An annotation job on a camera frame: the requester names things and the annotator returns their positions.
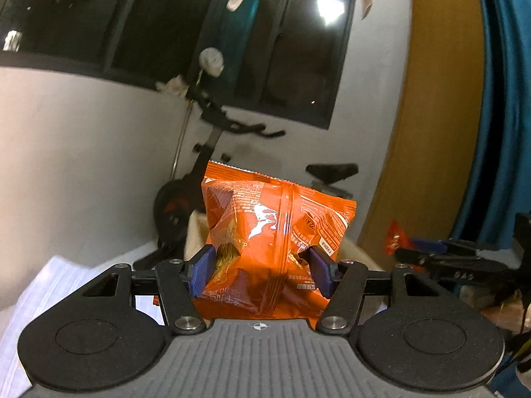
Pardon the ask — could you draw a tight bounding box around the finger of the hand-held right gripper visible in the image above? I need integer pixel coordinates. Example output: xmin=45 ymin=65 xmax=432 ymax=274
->
xmin=394 ymin=250 xmax=516 ymax=273
xmin=409 ymin=238 xmax=516 ymax=258

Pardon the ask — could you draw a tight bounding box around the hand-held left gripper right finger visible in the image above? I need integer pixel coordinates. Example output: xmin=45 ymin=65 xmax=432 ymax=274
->
xmin=306 ymin=245 xmax=452 ymax=334

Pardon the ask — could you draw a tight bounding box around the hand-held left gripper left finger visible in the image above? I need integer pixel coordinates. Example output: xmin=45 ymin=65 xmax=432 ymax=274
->
xmin=81 ymin=244 xmax=217 ymax=336

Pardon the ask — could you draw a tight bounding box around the small red snack packet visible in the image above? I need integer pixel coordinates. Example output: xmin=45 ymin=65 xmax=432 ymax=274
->
xmin=385 ymin=219 xmax=412 ymax=258

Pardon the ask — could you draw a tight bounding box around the orange snack bag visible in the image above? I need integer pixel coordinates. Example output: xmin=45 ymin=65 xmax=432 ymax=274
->
xmin=194 ymin=160 xmax=357 ymax=320

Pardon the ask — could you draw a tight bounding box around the black exercise bike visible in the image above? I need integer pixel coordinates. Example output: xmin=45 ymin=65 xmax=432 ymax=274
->
xmin=133 ymin=87 xmax=360 ymax=273

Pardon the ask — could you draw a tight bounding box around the metal pole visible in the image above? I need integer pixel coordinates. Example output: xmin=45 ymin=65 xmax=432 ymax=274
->
xmin=171 ymin=99 xmax=194 ymax=184

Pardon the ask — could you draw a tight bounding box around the wooden door panel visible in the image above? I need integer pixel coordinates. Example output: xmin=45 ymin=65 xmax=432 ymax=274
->
xmin=357 ymin=0 xmax=487 ymax=275

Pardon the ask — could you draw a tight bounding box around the checked white tablecloth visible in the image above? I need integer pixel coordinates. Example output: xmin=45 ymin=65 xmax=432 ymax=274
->
xmin=0 ymin=255 xmax=167 ymax=398

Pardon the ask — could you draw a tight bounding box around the blue curtain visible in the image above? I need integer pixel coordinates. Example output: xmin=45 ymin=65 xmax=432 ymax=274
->
xmin=450 ymin=0 xmax=531 ymax=398

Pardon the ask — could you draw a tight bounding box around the crumpled white plastic bag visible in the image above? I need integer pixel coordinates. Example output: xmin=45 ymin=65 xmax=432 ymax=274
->
xmin=155 ymin=75 xmax=190 ymax=97

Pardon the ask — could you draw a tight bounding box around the dark window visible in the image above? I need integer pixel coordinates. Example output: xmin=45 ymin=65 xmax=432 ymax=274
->
xmin=0 ymin=0 xmax=360 ymax=130

